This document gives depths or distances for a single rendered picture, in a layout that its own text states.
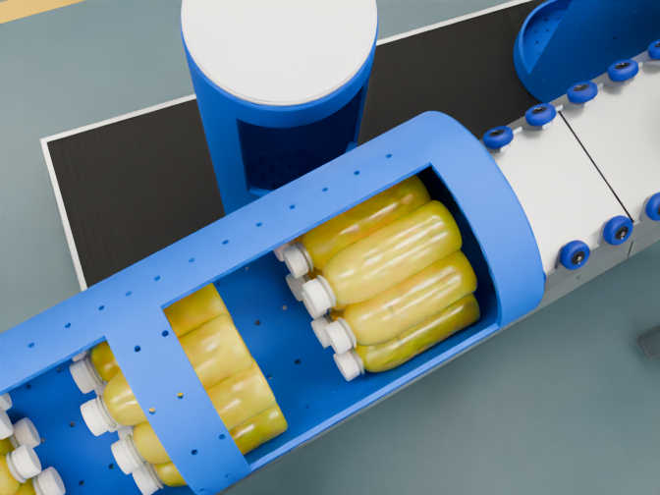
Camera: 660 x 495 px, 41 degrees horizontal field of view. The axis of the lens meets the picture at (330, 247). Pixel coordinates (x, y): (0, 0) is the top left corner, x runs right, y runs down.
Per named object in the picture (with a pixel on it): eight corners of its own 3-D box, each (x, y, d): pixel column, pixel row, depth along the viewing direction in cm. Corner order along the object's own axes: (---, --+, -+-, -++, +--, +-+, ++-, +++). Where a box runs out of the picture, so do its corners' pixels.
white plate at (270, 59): (139, 24, 123) (140, 27, 124) (293, 141, 119) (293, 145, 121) (266, -107, 129) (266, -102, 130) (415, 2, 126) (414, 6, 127)
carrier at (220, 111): (199, 211, 209) (293, 285, 205) (137, 27, 124) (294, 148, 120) (276, 125, 215) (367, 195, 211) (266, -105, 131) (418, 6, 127)
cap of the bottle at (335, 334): (348, 347, 109) (335, 354, 109) (333, 319, 109) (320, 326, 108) (354, 349, 105) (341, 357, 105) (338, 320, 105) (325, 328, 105)
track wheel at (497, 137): (521, 138, 128) (517, 127, 127) (494, 153, 127) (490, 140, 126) (505, 133, 132) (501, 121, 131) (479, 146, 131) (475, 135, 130)
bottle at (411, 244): (470, 247, 103) (340, 320, 100) (453, 248, 109) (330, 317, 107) (443, 194, 102) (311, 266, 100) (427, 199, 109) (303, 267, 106)
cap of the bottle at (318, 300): (333, 307, 101) (319, 314, 101) (328, 306, 105) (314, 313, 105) (317, 277, 101) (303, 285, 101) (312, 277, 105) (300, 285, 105)
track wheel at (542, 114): (563, 116, 129) (560, 103, 128) (537, 130, 128) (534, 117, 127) (546, 110, 133) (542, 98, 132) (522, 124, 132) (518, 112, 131)
